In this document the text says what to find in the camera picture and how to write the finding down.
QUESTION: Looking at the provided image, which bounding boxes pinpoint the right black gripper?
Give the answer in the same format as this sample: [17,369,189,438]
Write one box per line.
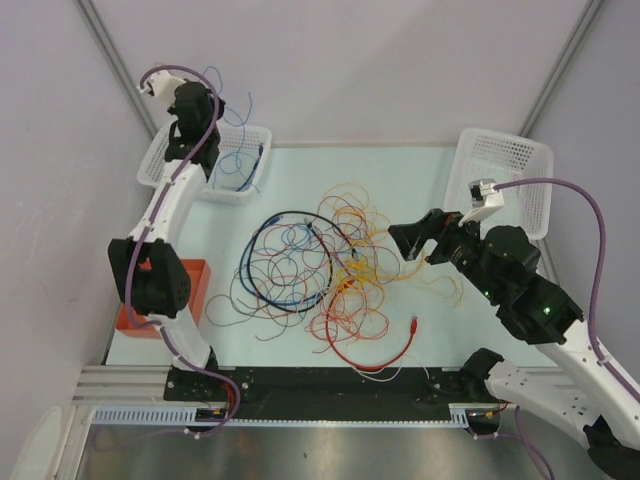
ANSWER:
[386,207,502,302]

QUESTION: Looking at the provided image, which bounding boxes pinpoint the thin blue wire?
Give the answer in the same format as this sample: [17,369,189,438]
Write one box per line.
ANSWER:
[214,152,259,191]
[202,67,261,194]

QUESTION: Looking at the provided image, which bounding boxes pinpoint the thin white wire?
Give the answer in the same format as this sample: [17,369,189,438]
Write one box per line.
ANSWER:
[349,344,431,386]

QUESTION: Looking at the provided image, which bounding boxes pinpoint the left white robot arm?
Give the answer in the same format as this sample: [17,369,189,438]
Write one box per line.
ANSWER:
[107,79,224,400]

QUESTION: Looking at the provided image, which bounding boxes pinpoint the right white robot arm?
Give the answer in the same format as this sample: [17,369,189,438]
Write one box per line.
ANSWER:
[388,209,639,479]

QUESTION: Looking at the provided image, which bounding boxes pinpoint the left white mesh basket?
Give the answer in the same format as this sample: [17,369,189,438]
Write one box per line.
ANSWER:
[136,120,272,206]

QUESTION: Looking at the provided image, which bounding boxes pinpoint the white mesh basket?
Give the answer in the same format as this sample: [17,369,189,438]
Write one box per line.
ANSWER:
[442,128,554,241]
[136,120,272,206]

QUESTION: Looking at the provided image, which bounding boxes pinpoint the right white mesh basket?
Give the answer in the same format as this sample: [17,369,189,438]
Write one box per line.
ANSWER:
[442,128,554,241]

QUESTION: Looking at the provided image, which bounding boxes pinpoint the orange plastic bin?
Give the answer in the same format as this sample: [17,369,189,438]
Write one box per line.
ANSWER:
[114,258,211,340]

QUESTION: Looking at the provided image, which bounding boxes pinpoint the thin orange wire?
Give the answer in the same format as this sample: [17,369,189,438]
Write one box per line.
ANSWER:
[299,182,466,356]

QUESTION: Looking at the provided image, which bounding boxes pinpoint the yellow wire bundle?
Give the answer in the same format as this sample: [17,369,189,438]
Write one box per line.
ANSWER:
[332,257,381,296]

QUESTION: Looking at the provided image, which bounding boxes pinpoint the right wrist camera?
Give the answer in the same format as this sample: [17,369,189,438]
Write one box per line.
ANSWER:
[459,179,505,225]

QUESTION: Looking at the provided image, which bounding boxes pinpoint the thick black cable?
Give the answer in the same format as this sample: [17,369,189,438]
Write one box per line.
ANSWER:
[247,209,359,315]

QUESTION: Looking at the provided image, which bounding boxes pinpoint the thick red cable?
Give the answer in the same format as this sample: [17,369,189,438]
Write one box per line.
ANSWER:
[325,287,420,372]

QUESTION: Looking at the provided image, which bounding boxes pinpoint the aluminium frame post left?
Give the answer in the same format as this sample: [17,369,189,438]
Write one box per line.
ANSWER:
[72,0,158,140]

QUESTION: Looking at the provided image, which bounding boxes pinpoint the aluminium frame post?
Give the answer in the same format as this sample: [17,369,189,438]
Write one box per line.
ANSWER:
[518,0,609,138]
[72,0,158,140]

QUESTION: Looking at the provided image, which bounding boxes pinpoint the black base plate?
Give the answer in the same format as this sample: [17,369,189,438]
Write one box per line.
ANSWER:
[163,367,507,423]

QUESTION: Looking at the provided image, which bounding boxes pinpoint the white slotted cable duct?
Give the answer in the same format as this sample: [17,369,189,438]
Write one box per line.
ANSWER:
[92,404,471,429]

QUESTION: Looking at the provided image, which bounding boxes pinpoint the aluminium frame post right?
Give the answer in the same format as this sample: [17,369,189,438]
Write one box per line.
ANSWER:
[518,0,609,138]

